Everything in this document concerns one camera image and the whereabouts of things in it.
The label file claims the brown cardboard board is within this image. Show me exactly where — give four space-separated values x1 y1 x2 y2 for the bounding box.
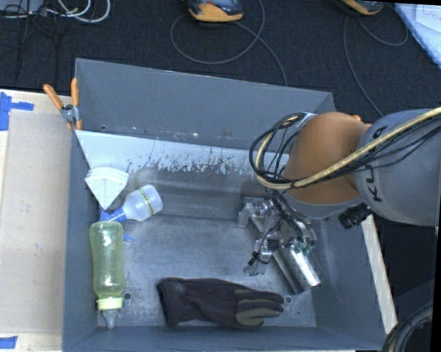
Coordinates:
0 108 83 341

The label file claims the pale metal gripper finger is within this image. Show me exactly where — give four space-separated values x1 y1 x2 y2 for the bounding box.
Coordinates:
243 236 277 279
237 196 271 230

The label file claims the white folded paper cone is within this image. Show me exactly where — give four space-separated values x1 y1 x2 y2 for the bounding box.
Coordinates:
82 165 130 213

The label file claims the grey metal bin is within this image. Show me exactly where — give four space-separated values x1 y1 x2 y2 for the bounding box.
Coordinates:
51 57 418 352

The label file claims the clear plastic bottle blue neck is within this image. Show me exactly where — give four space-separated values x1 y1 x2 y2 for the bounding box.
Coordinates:
97 179 166 243

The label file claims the black cylinder on white bracket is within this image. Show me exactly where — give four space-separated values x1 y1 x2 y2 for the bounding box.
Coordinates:
336 201 374 232

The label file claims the yellow-green baby bottle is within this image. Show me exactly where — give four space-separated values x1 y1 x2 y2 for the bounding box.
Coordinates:
81 218 133 331

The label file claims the dark glove with olive fingers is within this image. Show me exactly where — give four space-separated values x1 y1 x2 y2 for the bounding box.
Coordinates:
152 273 287 337

